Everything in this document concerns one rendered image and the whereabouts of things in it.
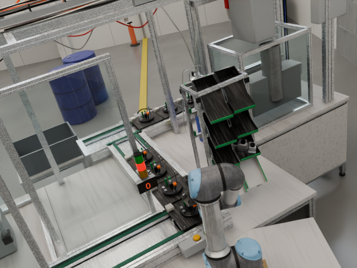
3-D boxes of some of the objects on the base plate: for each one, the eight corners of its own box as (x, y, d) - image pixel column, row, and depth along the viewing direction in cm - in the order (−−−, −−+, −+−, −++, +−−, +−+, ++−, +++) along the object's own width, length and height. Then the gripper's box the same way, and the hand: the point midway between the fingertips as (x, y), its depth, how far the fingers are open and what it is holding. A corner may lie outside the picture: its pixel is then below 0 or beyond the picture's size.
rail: (233, 226, 225) (230, 212, 220) (92, 305, 197) (86, 291, 192) (228, 222, 230) (225, 208, 224) (90, 298, 202) (83, 284, 196)
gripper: (191, 204, 203) (184, 211, 222) (210, 195, 207) (201, 202, 226) (184, 190, 205) (177, 198, 224) (202, 181, 209) (194, 190, 228)
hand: (187, 195), depth 225 cm, fingers closed on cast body, 4 cm apart
